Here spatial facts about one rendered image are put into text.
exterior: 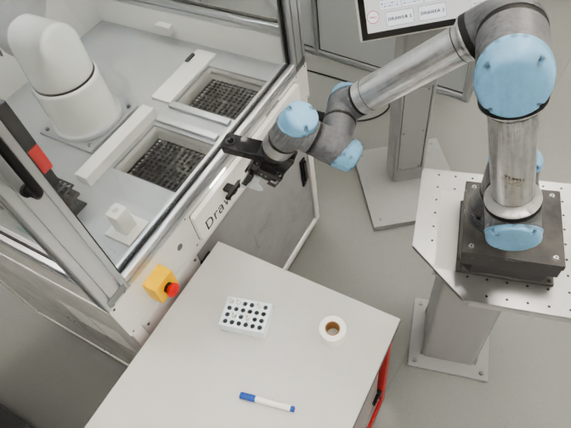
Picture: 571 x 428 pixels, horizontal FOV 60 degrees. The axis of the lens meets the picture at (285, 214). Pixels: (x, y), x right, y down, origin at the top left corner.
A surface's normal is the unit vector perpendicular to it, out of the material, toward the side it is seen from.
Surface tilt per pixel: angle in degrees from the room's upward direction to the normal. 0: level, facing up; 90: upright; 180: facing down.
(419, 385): 0
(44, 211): 90
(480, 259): 90
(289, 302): 0
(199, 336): 0
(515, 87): 82
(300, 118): 32
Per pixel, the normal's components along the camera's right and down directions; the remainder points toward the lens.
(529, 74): -0.27, 0.71
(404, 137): 0.12, 0.79
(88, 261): 0.87, 0.33
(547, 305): -0.11, -0.59
